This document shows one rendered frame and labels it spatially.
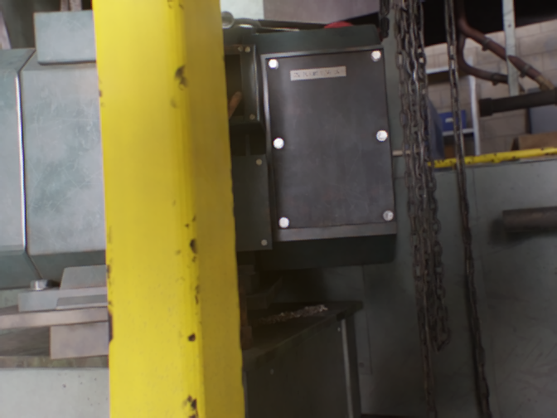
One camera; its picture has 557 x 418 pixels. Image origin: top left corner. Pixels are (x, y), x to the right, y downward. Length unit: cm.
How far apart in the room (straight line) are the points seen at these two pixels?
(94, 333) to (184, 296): 44
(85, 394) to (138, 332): 51
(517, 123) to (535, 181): 495
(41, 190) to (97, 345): 28
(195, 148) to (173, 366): 20
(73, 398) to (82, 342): 14
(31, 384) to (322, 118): 70
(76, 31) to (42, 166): 24
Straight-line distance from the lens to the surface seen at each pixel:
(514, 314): 134
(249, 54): 88
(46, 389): 110
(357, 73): 95
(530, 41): 648
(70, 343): 96
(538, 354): 135
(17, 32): 166
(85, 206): 99
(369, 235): 91
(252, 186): 85
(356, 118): 93
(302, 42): 100
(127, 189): 55
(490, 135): 626
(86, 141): 100
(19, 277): 109
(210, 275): 53
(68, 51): 105
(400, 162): 141
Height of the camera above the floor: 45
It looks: 4 degrees up
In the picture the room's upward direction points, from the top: 4 degrees counter-clockwise
